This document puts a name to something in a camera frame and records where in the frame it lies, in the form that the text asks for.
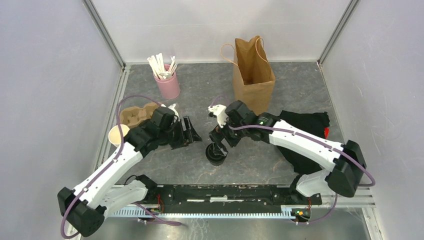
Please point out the stack of paper cups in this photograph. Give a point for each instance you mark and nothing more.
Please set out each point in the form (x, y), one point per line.
(114, 136)

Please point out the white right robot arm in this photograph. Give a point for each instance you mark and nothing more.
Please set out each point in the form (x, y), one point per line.
(321, 164)

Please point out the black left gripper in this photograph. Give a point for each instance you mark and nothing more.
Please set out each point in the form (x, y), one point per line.
(182, 141)

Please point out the brown cardboard cup carrier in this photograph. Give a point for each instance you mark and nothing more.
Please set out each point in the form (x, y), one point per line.
(134, 115)

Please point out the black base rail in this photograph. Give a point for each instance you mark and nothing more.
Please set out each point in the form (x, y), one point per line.
(226, 199)

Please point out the brown paper bag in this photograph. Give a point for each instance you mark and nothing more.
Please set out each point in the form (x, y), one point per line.
(253, 79)

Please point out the black plastic cup lid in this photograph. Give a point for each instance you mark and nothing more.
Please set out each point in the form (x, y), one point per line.
(214, 154)

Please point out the pink straw holder cup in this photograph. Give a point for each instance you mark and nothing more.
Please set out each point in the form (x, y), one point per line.
(169, 87)

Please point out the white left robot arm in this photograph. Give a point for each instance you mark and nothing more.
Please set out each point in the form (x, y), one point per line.
(87, 205)

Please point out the black paper coffee cup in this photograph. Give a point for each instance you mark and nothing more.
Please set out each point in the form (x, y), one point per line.
(216, 161)

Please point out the red small object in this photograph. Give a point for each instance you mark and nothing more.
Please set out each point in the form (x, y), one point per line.
(326, 132)

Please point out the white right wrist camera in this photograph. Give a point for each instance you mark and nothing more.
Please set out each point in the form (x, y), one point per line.
(219, 112)

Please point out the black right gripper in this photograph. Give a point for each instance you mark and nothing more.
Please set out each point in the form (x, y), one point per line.
(218, 134)

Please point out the aluminium slotted cable duct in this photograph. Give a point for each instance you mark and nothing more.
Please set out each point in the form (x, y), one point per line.
(132, 208)

